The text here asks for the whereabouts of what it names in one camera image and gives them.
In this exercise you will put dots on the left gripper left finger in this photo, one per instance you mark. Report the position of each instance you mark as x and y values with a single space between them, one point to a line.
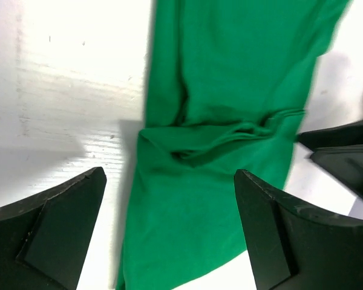
44 238

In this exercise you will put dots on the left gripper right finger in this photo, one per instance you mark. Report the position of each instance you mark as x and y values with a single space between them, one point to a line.
293 244

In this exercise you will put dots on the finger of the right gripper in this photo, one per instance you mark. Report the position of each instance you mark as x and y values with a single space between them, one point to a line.
345 135
344 163

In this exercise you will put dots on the green t shirt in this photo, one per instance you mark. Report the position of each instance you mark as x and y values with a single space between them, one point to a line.
228 83

